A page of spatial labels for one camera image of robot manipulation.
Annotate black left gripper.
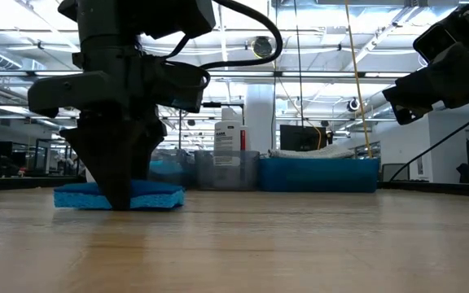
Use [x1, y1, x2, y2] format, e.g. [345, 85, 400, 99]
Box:
[27, 51, 168, 211]

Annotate blue two-tone scrub sponge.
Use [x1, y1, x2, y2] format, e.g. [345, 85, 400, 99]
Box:
[53, 179, 186, 211]
[149, 159, 186, 177]

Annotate white plastic restorer bottle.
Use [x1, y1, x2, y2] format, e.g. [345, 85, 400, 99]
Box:
[213, 107, 243, 189]

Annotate grey translucent plastic bin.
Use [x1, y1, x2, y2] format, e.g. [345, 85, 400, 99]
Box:
[148, 148, 198, 190]
[195, 149, 261, 191]

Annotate blue plastic bin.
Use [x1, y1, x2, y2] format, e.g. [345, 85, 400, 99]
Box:
[257, 156, 381, 194]

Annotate black monitor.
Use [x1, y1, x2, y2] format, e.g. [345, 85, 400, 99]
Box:
[279, 124, 328, 152]

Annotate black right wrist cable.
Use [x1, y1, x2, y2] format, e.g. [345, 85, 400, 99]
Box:
[388, 100, 469, 182]

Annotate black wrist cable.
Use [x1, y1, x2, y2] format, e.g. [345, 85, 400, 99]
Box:
[388, 100, 469, 182]
[164, 0, 284, 82]

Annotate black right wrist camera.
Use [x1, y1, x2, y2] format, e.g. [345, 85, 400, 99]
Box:
[412, 23, 460, 64]

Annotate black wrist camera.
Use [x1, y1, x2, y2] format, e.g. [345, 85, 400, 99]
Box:
[152, 60, 212, 114]
[412, 23, 460, 64]

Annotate yellow cable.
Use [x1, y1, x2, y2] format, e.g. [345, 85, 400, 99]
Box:
[343, 0, 373, 159]

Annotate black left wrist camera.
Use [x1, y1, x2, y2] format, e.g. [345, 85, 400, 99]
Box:
[152, 60, 212, 114]

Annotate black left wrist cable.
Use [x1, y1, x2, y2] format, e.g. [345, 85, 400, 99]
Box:
[164, 0, 284, 82]

